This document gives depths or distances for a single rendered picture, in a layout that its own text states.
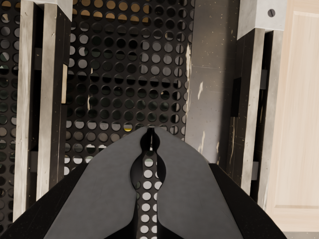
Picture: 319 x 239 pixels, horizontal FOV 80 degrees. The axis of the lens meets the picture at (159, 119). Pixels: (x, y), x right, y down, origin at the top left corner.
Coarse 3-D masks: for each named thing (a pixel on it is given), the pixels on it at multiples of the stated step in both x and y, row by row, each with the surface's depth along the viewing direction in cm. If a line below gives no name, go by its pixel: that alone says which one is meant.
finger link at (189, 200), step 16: (160, 128) 12; (160, 144) 10; (176, 144) 10; (160, 160) 9; (176, 160) 9; (192, 160) 9; (160, 176) 10; (176, 176) 8; (192, 176) 8; (208, 176) 8; (160, 192) 8; (176, 192) 8; (192, 192) 8; (208, 192) 8; (160, 208) 7; (176, 208) 7; (192, 208) 7; (208, 208) 7; (224, 208) 7; (160, 224) 6; (176, 224) 6; (192, 224) 6; (208, 224) 6; (224, 224) 6
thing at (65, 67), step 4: (64, 64) 39; (64, 68) 39; (64, 72) 39; (64, 76) 39; (64, 80) 39; (64, 84) 39; (64, 88) 39; (64, 92) 39; (64, 96) 40; (64, 100) 40
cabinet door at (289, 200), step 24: (288, 0) 43; (312, 0) 43; (288, 24) 43; (312, 24) 44; (288, 48) 43; (312, 48) 44; (288, 72) 44; (312, 72) 44; (288, 96) 44; (312, 96) 45; (288, 120) 44; (312, 120) 45; (288, 144) 45; (312, 144) 45; (288, 168) 45; (312, 168) 46; (288, 192) 45; (312, 192) 46; (288, 216) 45; (312, 216) 46
